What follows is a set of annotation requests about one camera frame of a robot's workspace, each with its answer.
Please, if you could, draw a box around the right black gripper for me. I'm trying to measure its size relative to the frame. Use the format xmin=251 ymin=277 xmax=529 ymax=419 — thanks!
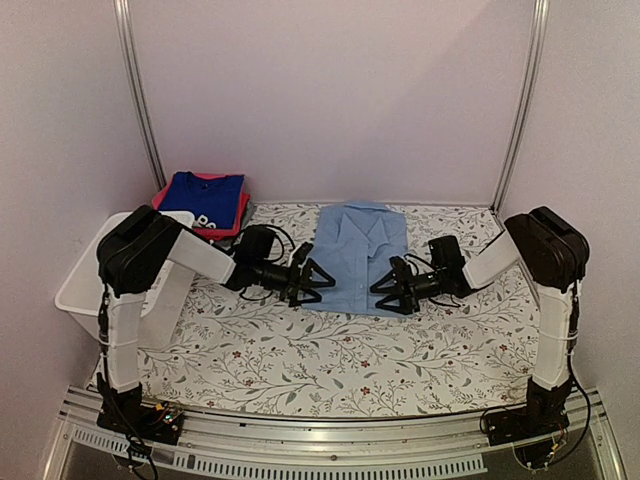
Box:
xmin=372 ymin=266 xmax=448 ymax=316

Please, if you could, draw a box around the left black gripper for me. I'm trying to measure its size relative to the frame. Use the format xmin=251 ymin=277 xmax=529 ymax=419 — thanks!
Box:
xmin=253 ymin=258 xmax=335 ymax=307

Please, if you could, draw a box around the light blue garment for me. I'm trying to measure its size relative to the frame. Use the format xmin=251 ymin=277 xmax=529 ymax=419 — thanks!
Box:
xmin=307 ymin=201 xmax=408 ymax=317

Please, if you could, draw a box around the blue t-shirt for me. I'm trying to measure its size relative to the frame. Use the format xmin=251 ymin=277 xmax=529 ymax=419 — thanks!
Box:
xmin=158 ymin=171 xmax=245 ymax=230

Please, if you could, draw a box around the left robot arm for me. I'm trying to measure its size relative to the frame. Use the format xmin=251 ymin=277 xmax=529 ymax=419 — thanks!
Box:
xmin=96 ymin=205 xmax=336 ymax=434

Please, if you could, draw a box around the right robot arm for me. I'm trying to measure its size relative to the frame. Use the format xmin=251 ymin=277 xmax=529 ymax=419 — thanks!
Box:
xmin=370 ymin=206 xmax=590 ymax=436

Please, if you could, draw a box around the white plastic laundry bin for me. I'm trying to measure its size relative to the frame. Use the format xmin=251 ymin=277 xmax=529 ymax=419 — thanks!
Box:
xmin=55 ymin=212 xmax=195 ymax=350

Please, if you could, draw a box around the folded grey garment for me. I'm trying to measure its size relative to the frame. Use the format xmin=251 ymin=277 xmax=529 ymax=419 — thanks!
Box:
xmin=218 ymin=201 xmax=256 ymax=248

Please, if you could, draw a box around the floral table cloth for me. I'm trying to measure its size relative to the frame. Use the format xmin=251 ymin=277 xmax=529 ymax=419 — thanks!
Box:
xmin=99 ymin=201 xmax=564 ymax=419

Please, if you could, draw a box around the folded pink garment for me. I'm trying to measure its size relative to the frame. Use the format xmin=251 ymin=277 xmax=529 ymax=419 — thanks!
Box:
xmin=151 ymin=171 xmax=250 ymax=241

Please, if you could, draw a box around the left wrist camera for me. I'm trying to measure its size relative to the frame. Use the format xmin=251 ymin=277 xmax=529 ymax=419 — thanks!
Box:
xmin=290 ymin=242 xmax=313 ymax=264

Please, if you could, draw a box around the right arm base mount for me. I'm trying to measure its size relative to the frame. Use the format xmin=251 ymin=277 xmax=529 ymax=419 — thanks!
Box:
xmin=479 ymin=406 xmax=570 ymax=446

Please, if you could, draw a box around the aluminium front rail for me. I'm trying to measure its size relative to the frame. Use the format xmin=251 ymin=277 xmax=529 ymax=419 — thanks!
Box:
xmin=43 ymin=387 xmax=631 ymax=479

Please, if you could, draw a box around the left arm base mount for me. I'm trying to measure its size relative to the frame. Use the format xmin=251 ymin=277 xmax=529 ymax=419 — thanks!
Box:
xmin=97 ymin=400 xmax=184 ymax=445

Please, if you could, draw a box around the right aluminium frame post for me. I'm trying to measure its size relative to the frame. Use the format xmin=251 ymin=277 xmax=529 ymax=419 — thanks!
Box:
xmin=490 ymin=0 xmax=550 ymax=215

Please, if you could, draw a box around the aluminium frame post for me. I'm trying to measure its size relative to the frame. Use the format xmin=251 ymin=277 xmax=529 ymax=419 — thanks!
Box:
xmin=112 ymin=0 xmax=167 ymax=191
xmin=490 ymin=0 xmax=550 ymax=215

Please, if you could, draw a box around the left aluminium frame post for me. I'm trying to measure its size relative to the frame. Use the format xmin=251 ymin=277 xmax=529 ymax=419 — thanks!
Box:
xmin=112 ymin=0 xmax=167 ymax=191

